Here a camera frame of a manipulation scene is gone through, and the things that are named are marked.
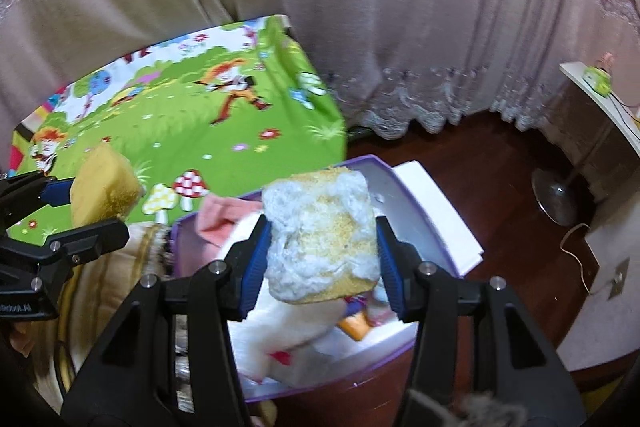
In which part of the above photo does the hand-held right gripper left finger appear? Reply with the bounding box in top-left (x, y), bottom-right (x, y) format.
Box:
top-left (60, 214), bottom-right (273, 427)

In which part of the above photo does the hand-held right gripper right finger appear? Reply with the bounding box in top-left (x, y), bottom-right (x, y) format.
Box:
top-left (375, 216), bottom-right (588, 427)

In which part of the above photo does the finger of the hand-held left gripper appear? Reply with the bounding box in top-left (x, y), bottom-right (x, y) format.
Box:
top-left (0, 218), bottom-right (131, 294)
top-left (0, 171), bottom-right (76, 228)

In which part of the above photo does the plain pink fluffy cloth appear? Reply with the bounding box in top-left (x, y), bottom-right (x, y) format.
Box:
top-left (192, 194), bottom-right (263, 248)

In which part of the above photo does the purple storage box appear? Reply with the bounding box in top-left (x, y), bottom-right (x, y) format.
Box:
top-left (170, 154), bottom-right (463, 403)

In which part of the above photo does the small orange box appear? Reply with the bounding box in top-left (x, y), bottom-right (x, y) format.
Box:
top-left (337, 309), bottom-right (376, 342)

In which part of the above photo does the yellow sponge white fluffy face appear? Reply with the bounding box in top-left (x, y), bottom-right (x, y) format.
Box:
top-left (261, 167), bottom-right (380, 305)

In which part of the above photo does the white fluffy cloth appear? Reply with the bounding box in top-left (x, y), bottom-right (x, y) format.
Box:
top-left (227, 292), bottom-right (416, 388)

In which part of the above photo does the person's left hand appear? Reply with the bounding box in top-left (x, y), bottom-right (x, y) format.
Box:
top-left (6, 322), bottom-right (37, 355)

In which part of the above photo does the yellow striped cushion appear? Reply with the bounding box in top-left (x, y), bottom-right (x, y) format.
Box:
top-left (30, 222), bottom-right (181, 408)

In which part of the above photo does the white flat board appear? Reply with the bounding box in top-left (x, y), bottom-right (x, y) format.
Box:
top-left (392, 161), bottom-right (485, 278)

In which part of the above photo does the green cartoon printed blanket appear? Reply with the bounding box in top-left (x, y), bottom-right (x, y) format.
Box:
top-left (10, 14), bottom-right (348, 228)

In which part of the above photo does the round metal stand base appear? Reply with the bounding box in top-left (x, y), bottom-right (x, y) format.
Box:
top-left (531, 168), bottom-right (596, 227)

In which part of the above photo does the white side table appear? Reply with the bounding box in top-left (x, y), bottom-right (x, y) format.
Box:
top-left (559, 61), bottom-right (640, 158)

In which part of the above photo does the small green toy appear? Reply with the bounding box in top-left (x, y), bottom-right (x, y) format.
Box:
top-left (582, 64), bottom-right (613, 98)

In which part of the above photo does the thin light cable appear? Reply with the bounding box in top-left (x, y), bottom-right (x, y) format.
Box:
top-left (560, 222), bottom-right (608, 295)

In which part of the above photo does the wall socket plate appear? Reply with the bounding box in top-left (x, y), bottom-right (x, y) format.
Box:
top-left (607, 257), bottom-right (631, 298)

